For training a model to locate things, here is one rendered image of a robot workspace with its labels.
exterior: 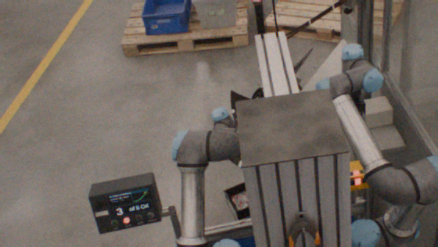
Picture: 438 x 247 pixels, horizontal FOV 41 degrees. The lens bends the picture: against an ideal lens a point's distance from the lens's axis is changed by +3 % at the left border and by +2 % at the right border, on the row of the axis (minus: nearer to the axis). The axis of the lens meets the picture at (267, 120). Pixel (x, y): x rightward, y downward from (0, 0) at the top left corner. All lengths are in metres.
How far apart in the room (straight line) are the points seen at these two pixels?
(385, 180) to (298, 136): 0.49
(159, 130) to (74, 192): 0.82
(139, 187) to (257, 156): 1.20
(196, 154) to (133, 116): 2.89
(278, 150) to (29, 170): 3.61
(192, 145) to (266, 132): 0.73
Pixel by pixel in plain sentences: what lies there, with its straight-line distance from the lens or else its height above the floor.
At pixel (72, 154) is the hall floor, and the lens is 4.76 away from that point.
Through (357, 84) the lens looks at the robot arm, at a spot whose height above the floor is 1.78.
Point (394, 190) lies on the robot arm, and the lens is 1.76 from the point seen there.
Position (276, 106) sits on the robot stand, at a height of 2.03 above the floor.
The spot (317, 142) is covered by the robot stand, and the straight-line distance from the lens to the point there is 1.33.
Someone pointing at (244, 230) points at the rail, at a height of 0.83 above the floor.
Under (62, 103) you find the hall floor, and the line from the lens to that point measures 5.34.
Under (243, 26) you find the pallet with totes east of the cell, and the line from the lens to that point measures 5.57.
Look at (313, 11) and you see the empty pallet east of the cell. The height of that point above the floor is 0.13.
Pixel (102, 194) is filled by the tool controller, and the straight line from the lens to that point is 2.47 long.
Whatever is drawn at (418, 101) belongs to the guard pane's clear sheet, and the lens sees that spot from 2.89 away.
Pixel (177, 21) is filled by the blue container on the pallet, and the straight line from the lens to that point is 5.56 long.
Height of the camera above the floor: 2.92
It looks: 40 degrees down
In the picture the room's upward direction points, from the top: 7 degrees counter-clockwise
